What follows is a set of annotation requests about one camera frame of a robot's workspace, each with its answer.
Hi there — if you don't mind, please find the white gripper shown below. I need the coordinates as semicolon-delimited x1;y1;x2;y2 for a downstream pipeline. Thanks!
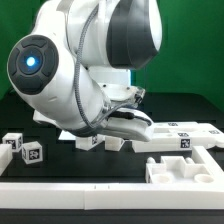
33;108;155;143

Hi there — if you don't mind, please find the white chair seat with pegs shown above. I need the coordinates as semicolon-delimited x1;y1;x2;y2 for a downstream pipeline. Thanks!
145;156;215;184

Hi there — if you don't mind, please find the white tagged cube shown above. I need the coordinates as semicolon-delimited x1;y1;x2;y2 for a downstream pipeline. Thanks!
2;133;23;152
22;141;43;164

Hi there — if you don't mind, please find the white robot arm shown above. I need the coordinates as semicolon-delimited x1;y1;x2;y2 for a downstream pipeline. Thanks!
7;0;162;141

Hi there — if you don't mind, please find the white block chair part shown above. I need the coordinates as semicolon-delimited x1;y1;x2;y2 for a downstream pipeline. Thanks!
132;132;192;153

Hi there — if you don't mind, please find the white marker sheet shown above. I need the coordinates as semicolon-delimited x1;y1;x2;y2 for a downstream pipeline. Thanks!
59;131;76;141

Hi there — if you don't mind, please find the grey corrugated hose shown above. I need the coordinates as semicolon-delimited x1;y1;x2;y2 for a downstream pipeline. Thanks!
73;3;148;129

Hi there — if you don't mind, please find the white chair back frame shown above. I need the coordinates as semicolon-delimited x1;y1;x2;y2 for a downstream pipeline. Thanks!
153;122;224;149

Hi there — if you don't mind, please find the white right border rail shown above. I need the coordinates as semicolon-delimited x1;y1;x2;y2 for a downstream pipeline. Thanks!
191;146;224;185

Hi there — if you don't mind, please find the white border rail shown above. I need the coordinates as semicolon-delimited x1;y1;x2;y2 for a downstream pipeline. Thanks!
0;144;12;176
0;183;224;210
191;146;224;185

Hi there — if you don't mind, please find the white front border rail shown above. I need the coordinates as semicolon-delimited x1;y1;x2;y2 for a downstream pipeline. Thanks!
0;183;224;210

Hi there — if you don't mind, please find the white left border rail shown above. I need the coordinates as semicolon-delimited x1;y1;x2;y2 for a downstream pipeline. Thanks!
0;144;12;176

